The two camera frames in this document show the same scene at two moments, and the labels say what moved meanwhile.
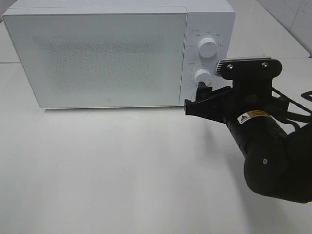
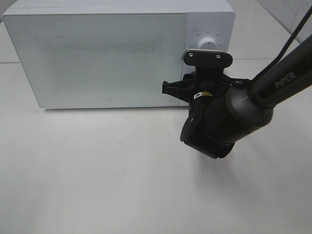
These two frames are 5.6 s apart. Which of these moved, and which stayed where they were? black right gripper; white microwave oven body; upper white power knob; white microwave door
Moved: black right gripper
Stayed: upper white power knob; white microwave door; white microwave oven body
